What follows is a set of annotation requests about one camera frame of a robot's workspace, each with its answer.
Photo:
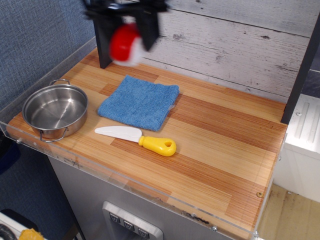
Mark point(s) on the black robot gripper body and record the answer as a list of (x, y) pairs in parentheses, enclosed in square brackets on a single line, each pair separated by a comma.
[(141, 10)]

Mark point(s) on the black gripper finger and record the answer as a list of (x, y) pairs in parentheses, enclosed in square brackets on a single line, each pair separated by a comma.
[(148, 26)]

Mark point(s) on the red and white toy sushi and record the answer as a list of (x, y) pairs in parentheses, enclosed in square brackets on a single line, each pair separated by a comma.
[(126, 45)]

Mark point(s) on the stainless steel pot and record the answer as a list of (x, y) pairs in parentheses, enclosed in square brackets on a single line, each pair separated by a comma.
[(56, 111)]

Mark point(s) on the blue folded cloth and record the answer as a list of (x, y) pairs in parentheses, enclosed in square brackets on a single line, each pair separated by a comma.
[(140, 103)]

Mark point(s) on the clear acrylic table guard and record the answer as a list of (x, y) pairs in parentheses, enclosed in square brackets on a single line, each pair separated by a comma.
[(228, 143)]

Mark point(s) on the grey toy fridge body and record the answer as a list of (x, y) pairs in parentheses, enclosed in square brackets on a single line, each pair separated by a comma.
[(86, 195)]

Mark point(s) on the silver dispenser button panel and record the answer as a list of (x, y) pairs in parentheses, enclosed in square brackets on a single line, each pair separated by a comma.
[(123, 225)]

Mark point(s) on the white side cabinet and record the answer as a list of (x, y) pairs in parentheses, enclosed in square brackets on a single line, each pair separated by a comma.
[(298, 167)]

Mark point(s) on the dark grey left post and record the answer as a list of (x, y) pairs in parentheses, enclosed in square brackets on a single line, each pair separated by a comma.
[(104, 27)]

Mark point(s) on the dark grey post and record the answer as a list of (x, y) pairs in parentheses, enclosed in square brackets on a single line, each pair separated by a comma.
[(302, 73), (104, 27)]

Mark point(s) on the yellow-handled white toy knife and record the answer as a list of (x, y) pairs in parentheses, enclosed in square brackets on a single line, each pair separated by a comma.
[(162, 146)]

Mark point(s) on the dark grey right post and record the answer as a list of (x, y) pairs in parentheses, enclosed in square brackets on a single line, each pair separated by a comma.
[(302, 73)]

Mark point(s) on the yellow object with black hose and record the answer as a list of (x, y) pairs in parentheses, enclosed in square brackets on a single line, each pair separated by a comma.
[(26, 234)]

